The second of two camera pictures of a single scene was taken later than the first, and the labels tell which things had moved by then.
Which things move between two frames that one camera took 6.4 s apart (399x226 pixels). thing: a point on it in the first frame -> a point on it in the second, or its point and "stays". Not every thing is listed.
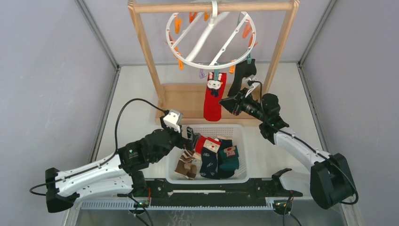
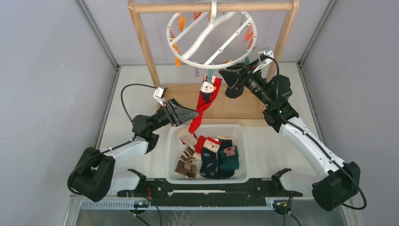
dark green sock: [229, 158] stays
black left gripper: [183, 143] -> [176, 113]
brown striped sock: [185, 165] stays
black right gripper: [234, 104] -> [237, 72]
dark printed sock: [209, 168] stays
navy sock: [224, 143] stays
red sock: [215, 89] -> [209, 92]
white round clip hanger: [213, 40] stays
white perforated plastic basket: [235, 132] stays
